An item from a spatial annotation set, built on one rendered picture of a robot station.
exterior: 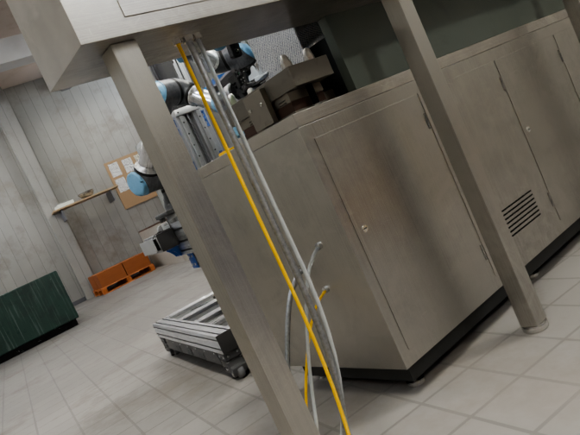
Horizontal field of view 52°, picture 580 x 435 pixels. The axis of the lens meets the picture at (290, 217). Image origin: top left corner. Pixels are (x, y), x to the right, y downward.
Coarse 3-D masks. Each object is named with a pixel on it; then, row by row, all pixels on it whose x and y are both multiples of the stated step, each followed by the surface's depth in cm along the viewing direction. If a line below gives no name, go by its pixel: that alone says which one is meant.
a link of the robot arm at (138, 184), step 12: (156, 84) 239; (168, 84) 243; (168, 96) 241; (180, 96) 247; (168, 108) 245; (144, 156) 256; (144, 168) 258; (132, 180) 261; (144, 180) 259; (156, 180) 264; (144, 192) 261
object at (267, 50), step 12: (264, 36) 197; (276, 36) 193; (288, 36) 189; (252, 48) 204; (264, 48) 200; (276, 48) 195; (288, 48) 191; (300, 48) 187; (264, 60) 202; (276, 60) 198; (300, 60) 189; (276, 72) 200
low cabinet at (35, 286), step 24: (24, 288) 776; (48, 288) 789; (0, 312) 761; (24, 312) 773; (48, 312) 786; (72, 312) 798; (0, 336) 758; (24, 336) 770; (48, 336) 786; (0, 360) 758
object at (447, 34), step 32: (416, 0) 204; (448, 0) 214; (480, 0) 226; (512, 0) 239; (544, 0) 254; (352, 32) 183; (384, 32) 191; (448, 32) 211; (480, 32) 222; (352, 64) 180; (384, 64) 189
